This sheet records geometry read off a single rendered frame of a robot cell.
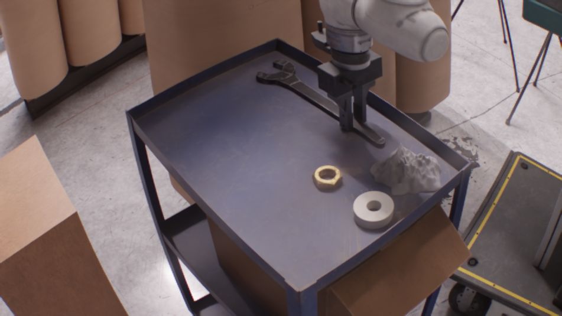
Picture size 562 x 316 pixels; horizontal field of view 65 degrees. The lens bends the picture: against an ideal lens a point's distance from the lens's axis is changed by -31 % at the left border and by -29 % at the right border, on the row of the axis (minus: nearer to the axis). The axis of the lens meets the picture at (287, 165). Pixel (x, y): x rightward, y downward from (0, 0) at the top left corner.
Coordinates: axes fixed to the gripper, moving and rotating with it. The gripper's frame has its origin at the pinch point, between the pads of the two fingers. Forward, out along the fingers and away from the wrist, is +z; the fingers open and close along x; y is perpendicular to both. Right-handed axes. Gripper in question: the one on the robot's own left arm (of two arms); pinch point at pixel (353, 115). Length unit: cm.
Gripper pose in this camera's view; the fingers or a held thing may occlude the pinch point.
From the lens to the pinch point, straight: 119.1
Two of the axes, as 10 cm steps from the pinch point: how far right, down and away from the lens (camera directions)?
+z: 0.6, 7.5, 6.6
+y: 6.1, 4.9, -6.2
